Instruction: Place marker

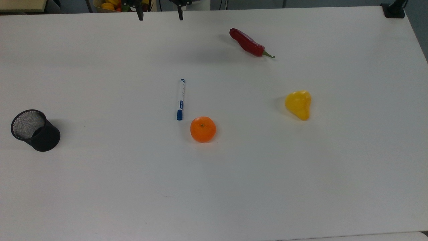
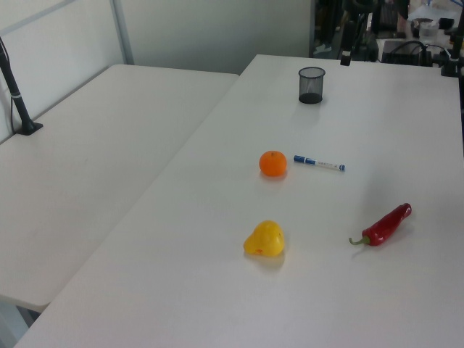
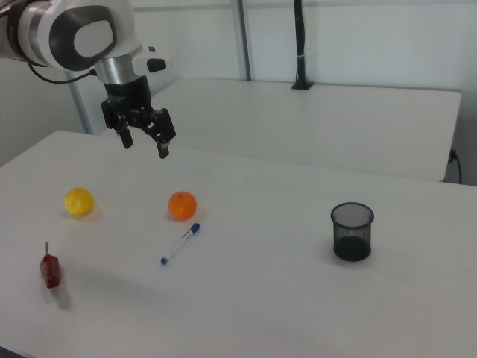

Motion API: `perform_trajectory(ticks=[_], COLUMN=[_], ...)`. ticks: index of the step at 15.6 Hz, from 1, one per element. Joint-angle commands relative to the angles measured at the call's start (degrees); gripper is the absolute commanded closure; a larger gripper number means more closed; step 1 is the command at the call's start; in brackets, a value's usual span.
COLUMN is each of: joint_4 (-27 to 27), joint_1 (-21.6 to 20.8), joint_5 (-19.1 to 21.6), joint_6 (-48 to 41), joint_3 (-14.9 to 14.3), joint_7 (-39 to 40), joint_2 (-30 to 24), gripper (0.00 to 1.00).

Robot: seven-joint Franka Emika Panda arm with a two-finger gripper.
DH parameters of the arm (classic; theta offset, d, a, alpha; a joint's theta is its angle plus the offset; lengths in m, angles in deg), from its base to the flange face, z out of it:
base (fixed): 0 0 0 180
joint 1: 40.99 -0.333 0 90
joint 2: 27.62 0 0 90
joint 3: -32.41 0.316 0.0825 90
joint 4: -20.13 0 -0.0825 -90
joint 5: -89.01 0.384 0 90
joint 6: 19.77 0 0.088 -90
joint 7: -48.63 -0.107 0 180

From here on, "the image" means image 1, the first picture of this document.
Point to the red toy chili pepper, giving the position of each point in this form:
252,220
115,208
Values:
247,43

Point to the blue and white marker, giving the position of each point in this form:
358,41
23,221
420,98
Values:
181,100

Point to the black mesh pen cup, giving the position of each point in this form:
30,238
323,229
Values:
43,139

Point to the orange toy mandarin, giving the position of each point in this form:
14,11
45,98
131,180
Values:
203,129

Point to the black table clamp mount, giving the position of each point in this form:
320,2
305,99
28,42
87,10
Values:
394,10

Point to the bowl of fruit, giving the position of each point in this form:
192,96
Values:
107,6

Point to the beige wooden desk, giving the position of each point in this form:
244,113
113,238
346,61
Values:
20,5

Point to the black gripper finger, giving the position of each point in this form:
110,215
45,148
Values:
180,14
140,14

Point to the white adjacent table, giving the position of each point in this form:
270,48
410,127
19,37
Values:
367,237

